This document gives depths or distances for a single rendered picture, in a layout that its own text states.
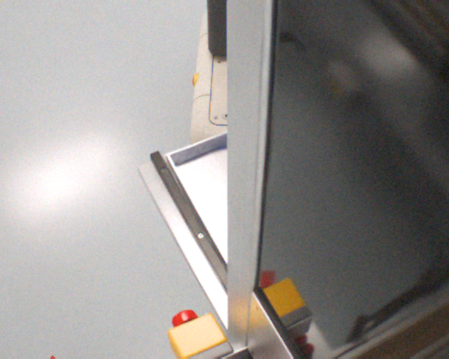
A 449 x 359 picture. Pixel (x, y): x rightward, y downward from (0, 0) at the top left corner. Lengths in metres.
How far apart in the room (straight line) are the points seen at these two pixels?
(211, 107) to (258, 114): 1.64
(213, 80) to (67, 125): 0.62
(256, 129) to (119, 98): 2.08
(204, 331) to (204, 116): 1.28
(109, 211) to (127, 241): 0.13
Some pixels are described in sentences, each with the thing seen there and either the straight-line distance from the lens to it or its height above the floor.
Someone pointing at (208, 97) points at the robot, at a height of 0.28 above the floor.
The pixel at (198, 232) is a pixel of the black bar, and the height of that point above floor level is 0.90.
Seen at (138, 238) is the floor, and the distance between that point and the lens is 2.28.
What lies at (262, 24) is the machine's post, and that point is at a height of 1.61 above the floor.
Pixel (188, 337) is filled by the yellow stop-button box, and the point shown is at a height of 1.03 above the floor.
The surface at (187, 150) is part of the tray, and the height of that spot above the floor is 0.91.
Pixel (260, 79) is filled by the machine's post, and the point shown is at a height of 1.55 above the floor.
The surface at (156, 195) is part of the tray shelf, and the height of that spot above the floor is 0.88.
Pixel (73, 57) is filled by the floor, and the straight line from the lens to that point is 2.86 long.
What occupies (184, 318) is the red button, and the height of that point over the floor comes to 1.01.
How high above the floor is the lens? 1.95
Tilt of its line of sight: 55 degrees down
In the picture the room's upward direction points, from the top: straight up
